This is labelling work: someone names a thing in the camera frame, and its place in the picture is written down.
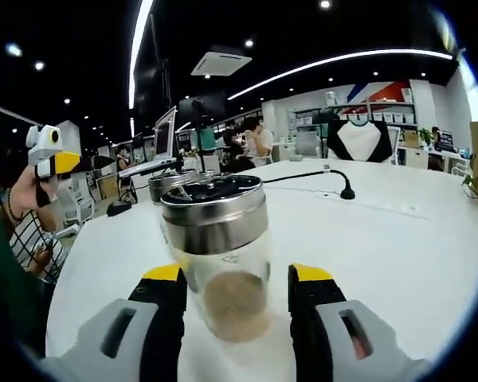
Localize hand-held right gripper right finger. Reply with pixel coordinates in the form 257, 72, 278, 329
287, 262, 433, 382

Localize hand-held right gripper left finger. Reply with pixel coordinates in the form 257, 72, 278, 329
37, 262, 188, 382

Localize tall seasoning bottle white grains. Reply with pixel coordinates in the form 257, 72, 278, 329
148, 169, 198, 206

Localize tall seasoning bottle brown contents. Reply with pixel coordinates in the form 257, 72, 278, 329
159, 174, 272, 343

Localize person's left hand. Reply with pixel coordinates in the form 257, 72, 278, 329
18, 163, 61, 214

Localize open silver laptop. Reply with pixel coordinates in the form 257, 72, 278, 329
118, 105, 181, 178

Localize black tripod stand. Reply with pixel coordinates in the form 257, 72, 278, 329
190, 98, 210, 173

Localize long ceiling light strip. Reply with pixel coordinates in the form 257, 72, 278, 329
129, 0, 155, 111
226, 49, 454, 100

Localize teal board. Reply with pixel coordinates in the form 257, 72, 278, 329
198, 127, 217, 153

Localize dark hanging monitor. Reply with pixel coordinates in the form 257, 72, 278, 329
177, 94, 228, 120

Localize dark green garment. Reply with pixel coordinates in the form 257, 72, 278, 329
0, 102, 49, 359

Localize ceiling air conditioner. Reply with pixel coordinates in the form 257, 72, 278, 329
190, 49, 253, 77

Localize round ceiling spotlights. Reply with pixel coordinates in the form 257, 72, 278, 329
6, 0, 429, 144

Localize grey office chair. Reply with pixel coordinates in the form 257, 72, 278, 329
293, 131, 320, 159

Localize black and white shirt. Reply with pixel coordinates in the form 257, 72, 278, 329
325, 118, 394, 164

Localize row of white storage bins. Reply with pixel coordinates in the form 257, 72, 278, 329
326, 90, 416, 123

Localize computer monitor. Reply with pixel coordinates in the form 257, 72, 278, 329
437, 130, 456, 152

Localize metal storage shelf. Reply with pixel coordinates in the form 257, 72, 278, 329
325, 89, 417, 125

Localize large bright window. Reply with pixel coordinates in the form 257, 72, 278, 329
456, 47, 478, 123

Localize dark bead bracelet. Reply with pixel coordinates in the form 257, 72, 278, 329
6, 189, 23, 222

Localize black power cable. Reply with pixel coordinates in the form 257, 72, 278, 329
262, 169, 357, 201

